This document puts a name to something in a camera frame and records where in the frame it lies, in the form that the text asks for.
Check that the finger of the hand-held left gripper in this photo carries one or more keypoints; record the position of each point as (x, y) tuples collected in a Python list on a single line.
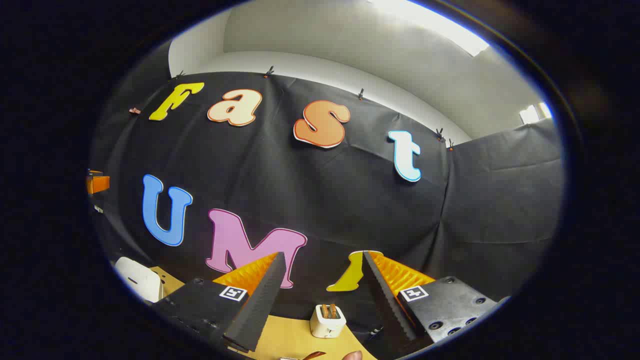
[(98, 183)]

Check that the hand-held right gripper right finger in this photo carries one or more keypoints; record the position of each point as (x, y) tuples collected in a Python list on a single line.
[(387, 305)]

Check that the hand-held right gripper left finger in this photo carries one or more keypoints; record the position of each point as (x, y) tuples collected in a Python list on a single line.
[(260, 305)]

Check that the wooden spoon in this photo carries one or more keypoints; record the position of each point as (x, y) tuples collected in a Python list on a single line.
[(314, 355)]

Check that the white rice cooker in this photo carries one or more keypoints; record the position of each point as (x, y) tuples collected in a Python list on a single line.
[(137, 280)]

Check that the toast slice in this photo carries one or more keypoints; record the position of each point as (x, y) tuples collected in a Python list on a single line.
[(332, 310), (324, 311)]

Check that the white toaster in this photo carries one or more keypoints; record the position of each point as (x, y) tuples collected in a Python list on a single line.
[(327, 327)]

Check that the copper cloth clip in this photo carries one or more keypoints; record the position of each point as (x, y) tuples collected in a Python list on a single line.
[(135, 110)]

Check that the black backdrop cloth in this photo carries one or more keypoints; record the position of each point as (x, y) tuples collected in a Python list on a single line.
[(310, 200)]

